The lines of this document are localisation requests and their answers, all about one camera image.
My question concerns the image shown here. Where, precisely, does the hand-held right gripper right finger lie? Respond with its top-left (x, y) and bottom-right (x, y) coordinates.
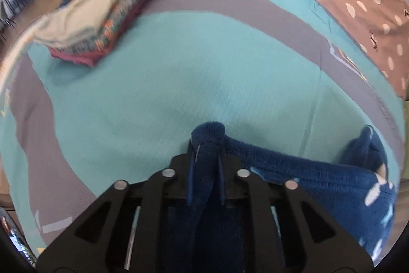
top-left (217, 150), bottom-right (374, 273)

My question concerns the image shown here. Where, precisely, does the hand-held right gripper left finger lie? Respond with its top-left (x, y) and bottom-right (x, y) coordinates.
top-left (35, 138), bottom-right (199, 273)

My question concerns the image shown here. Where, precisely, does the blue star fleece garment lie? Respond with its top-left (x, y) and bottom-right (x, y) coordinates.
top-left (164, 121), bottom-right (399, 273)

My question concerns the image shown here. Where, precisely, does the stack of folded clothes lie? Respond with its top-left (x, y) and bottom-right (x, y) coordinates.
top-left (31, 0), bottom-right (153, 47)

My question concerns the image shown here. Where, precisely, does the turquoise and grey blanket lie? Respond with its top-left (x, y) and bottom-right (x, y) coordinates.
top-left (0, 0), bottom-right (408, 258)

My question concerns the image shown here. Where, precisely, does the maroon folded cloth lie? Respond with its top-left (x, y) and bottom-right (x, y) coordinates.
top-left (48, 0), bottom-right (145, 68)

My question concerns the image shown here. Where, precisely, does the patterned folded cloth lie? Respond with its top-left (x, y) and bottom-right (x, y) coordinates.
top-left (62, 0), bottom-right (167, 53)

